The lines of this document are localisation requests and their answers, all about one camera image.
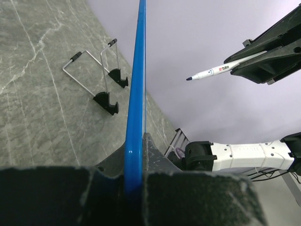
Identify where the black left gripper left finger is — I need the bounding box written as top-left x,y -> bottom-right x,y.
0,147 -> 124,226

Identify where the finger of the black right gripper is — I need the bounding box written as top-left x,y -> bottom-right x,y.
224,6 -> 301,63
230,42 -> 301,84

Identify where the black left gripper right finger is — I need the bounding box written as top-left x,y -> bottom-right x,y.
141,133 -> 268,226

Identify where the white blue whiteboard marker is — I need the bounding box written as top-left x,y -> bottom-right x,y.
186,51 -> 267,81

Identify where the blue framed whiteboard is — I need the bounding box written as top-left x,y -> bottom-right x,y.
124,0 -> 147,200

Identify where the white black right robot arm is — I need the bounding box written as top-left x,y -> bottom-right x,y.
165,7 -> 301,181

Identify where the aluminium frame profile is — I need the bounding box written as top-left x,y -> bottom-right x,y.
164,128 -> 190,159

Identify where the wire whiteboard easel stand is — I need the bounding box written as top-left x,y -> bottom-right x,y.
62,39 -> 130,116

